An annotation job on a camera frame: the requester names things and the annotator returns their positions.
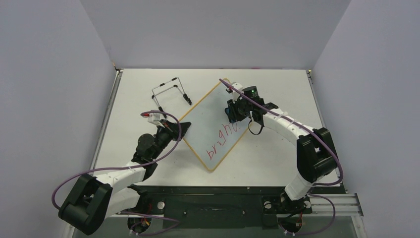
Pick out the black wire easel stand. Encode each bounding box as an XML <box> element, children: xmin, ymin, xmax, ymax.
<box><xmin>151</xmin><ymin>77</ymin><xmax>193</xmax><ymax>112</ymax></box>

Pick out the blue black whiteboard eraser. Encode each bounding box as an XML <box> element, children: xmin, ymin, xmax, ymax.
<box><xmin>224</xmin><ymin>107</ymin><xmax>237</xmax><ymax>123</ymax></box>

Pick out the yellow framed whiteboard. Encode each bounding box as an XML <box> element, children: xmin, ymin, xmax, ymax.
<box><xmin>180</xmin><ymin>82</ymin><xmax>250</xmax><ymax>172</ymax></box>

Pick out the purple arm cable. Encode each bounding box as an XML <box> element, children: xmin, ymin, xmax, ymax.
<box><xmin>218</xmin><ymin>78</ymin><xmax>344</xmax><ymax>237</ymax></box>
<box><xmin>51</xmin><ymin>110</ymin><xmax>183</xmax><ymax>237</ymax></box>

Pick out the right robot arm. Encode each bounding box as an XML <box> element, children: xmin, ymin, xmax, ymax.
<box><xmin>225</xmin><ymin>83</ymin><xmax>338</xmax><ymax>212</ymax></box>

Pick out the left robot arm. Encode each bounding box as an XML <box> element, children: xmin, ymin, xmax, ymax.
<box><xmin>58</xmin><ymin>119</ymin><xmax>192</xmax><ymax>235</ymax></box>

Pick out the aluminium frame rail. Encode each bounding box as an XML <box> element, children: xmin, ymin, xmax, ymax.
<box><xmin>112</xmin><ymin>194</ymin><xmax>362</xmax><ymax>220</ymax></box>

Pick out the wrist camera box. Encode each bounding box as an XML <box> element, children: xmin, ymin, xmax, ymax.
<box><xmin>226</xmin><ymin>82</ymin><xmax>244</xmax><ymax>103</ymax></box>
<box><xmin>141</xmin><ymin>113</ymin><xmax>162</xmax><ymax>126</ymax></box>

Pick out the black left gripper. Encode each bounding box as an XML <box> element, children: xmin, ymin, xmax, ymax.
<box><xmin>151</xmin><ymin>119</ymin><xmax>191</xmax><ymax>160</ymax></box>

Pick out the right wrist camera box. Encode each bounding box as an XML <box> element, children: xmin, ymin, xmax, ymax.
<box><xmin>226</xmin><ymin>82</ymin><xmax>244</xmax><ymax>103</ymax></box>

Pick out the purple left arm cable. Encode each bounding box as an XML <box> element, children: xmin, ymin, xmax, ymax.
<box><xmin>51</xmin><ymin>110</ymin><xmax>183</xmax><ymax>237</ymax></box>

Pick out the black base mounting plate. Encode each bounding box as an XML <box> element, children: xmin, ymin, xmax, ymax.
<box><xmin>114</xmin><ymin>185</ymin><xmax>313</xmax><ymax>230</ymax></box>

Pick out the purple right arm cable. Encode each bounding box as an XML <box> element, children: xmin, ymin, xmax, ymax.
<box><xmin>218</xmin><ymin>78</ymin><xmax>344</xmax><ymax>237</ymax></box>

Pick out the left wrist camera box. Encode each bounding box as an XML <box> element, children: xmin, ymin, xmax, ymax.
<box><xmin>141</xmin><ymin>113</ymin><xmax>162</xmax><ymax>126</ymax></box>

